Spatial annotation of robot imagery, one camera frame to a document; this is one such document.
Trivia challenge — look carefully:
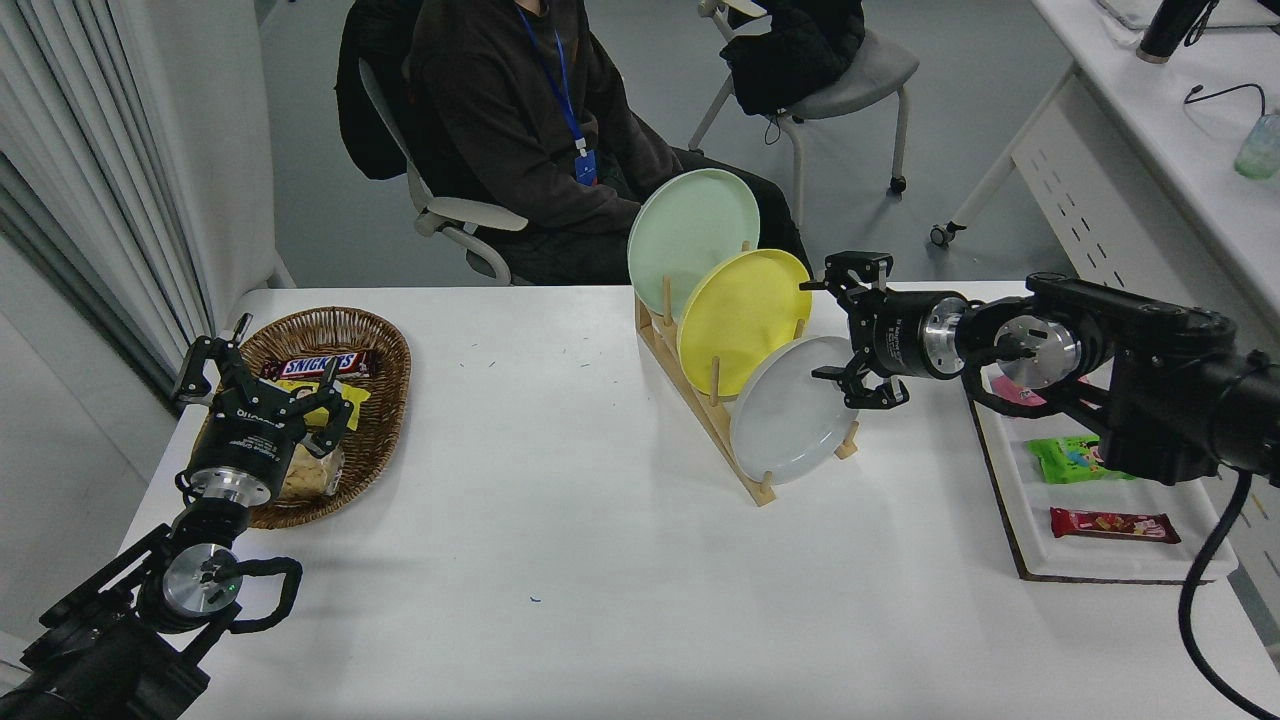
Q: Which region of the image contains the grey plate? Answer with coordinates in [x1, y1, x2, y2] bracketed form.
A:
[729, 335, 863, 487]

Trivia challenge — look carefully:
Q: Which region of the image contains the clear bag of crackers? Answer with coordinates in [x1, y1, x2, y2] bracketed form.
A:
[278, 440, 346, 501]

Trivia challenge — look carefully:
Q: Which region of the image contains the black flask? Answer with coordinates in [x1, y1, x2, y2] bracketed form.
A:
[1136, 0, 1213, 65]

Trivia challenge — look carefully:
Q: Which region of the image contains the pink snack packet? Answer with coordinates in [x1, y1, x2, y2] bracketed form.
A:
[990, 372, 1093, 408]

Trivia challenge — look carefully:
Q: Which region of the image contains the yellow snack packet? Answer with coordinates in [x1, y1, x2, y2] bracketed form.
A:
[272, 378, 373, 431]

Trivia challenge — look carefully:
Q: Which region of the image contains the clear green bottle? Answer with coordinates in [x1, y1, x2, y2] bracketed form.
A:
[1234, 110, 1280, 182]

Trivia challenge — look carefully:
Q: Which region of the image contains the grey chair with castors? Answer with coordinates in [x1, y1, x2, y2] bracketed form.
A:
[688, 0, 919, 196]

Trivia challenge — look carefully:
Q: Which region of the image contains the black cable on desk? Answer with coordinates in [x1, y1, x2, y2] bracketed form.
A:
[1185, 83, 1269, 116]

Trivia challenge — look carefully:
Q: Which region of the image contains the green snack packet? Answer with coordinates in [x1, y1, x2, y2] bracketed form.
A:
[1030, 435, 1141, 486]

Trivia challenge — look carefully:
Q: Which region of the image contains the black jacket on grey chair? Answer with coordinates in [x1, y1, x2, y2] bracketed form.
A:
[720, 0, 866, 117]

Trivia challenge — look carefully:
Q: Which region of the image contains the wooden plate rack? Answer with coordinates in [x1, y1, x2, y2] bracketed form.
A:
[635, 240, 861, 508]

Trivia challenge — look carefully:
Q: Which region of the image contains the white curtain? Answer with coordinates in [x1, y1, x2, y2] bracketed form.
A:
[0, 0, 216, 401]

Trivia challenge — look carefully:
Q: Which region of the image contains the red snack bar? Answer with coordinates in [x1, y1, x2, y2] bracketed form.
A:
[1050, 507, 1182, 545]

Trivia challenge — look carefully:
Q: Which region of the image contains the brown wicker basket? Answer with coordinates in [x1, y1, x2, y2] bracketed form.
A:
[205, 307, 413, 530]

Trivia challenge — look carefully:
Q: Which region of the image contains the pale green plate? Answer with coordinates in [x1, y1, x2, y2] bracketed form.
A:
[627, 168, 761, 321]

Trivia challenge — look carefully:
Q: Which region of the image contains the person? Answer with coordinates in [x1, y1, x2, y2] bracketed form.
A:
[405, 0, 816, 286]

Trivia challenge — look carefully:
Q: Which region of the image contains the yellow plate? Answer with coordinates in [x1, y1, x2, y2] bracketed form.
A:
[677, 248, 813, 399]

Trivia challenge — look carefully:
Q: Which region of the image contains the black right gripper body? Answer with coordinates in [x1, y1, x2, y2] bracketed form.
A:
[848, 286, 929, 383]

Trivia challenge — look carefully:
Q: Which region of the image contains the white rectangular tray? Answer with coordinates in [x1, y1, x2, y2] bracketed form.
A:
[965, 345, 1241, 584]

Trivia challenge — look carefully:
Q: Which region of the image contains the white office chair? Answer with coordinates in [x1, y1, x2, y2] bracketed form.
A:
[358, 58, 531, 286]

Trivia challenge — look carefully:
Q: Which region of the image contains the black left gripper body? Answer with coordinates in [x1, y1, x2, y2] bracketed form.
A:
[192, 396, 307, 487]

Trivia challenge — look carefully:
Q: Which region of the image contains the Snickers chocolate bar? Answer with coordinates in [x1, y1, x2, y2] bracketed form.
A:
[262, 350, 383, 381]

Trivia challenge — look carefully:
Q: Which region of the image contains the blue lanyard with badge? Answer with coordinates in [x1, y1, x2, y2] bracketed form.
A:
[515, 0, 601, 187]

